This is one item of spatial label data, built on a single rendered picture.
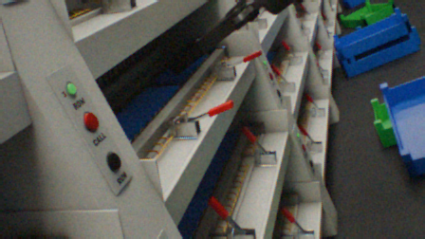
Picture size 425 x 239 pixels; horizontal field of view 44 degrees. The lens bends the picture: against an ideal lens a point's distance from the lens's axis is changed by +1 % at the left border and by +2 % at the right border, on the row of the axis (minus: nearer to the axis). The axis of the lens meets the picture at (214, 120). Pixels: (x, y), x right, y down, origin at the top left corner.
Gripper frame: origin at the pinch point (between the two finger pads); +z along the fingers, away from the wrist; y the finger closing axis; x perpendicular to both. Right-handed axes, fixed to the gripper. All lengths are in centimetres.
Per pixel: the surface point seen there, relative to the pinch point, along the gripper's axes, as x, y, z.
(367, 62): 55, -136, -9
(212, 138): 10.6, 20.3, -2.8
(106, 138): -0.7, 45.4, -5.9
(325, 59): 45, -141, 5
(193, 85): 4.0, 8.1, -0.4
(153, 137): 4.2, 28.2, 0.0
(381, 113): 55, -74, -10
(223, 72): 6.4, -1.9, -2.5
